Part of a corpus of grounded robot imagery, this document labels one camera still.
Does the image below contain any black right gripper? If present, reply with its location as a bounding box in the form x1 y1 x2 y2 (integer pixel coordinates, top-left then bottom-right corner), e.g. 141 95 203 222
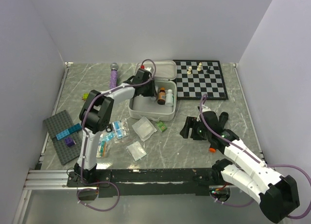
179 116 211 140

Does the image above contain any brown bottle orange cap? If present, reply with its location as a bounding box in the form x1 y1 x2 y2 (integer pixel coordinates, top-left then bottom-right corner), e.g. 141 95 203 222
157 87 166 105

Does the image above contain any white green pill bottle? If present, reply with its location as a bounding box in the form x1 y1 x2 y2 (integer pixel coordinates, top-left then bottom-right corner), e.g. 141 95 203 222
165 89 174 107

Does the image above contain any white medicine kit case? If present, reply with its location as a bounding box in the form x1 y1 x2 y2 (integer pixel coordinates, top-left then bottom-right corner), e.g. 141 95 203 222
128 61 177 121

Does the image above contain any small green medicine box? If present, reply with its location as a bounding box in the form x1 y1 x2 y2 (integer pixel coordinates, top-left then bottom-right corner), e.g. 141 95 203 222
156 121 167 133

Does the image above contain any large gauze plastic bag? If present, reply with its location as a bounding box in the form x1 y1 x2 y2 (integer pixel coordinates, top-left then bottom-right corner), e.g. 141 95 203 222
132 117 157 141

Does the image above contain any blue packets plastic bag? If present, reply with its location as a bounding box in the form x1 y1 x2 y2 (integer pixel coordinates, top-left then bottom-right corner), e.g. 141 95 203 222
112 119 129 143

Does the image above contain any blue white pouch bag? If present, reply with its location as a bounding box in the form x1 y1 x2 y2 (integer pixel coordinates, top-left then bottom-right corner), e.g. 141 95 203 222
99 131 115 145

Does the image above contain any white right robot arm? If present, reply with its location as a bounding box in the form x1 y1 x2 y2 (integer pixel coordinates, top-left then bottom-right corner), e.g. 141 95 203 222
180 109 300 223

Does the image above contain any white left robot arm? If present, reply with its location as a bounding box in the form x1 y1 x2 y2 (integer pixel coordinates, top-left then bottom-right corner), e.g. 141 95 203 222
74 68 156 186

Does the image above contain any black marker orange cap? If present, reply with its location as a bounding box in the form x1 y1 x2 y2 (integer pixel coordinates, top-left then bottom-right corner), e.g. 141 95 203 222
208 112 229 153

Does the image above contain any white chess piece small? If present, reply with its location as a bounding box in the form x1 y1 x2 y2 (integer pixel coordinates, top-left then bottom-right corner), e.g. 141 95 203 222
187 66 192 75

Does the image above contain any black white chessboard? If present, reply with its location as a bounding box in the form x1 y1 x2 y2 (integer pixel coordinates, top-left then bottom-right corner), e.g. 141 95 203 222
174 60 228 101

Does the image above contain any purple glitter microphone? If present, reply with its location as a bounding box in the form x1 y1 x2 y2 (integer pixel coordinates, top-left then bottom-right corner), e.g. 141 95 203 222
109 62 119 89

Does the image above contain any white chess piece tall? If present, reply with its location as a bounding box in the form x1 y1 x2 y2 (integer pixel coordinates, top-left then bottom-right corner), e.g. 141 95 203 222
197 62 202 71

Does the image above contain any small gauze zip bag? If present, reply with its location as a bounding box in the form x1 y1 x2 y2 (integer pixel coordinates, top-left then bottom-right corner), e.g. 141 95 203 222
126 141 147 161

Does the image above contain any colourful toy brick car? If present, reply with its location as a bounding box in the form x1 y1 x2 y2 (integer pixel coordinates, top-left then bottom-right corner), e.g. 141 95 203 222
82 93 89 101

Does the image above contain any bandage box plastic bag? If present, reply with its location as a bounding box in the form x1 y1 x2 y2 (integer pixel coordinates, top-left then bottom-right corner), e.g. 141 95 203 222
96 140 107 158

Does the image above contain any blue toy brick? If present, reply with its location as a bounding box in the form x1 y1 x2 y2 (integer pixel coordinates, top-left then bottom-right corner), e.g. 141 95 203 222
56 123 82 140

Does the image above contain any grey brick baseplate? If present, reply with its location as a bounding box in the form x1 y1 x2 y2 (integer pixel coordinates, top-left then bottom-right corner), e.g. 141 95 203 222
43 110 82 165

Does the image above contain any purple toy brick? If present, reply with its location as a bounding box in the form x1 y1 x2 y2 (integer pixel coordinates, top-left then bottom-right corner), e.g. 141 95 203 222
64 137 75 147

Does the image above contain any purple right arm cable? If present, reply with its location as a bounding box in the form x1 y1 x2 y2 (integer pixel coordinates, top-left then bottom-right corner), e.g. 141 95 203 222
199 94 311 220

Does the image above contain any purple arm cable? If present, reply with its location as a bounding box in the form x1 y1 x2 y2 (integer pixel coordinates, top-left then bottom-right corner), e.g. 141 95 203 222
76 58 156 212
199 94 311 220

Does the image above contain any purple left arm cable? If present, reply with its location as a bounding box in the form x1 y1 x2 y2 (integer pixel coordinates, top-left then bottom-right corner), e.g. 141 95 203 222
76 58 156 212

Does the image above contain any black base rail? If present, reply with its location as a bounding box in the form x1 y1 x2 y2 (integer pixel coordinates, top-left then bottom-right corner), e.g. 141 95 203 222
67 168 226 198

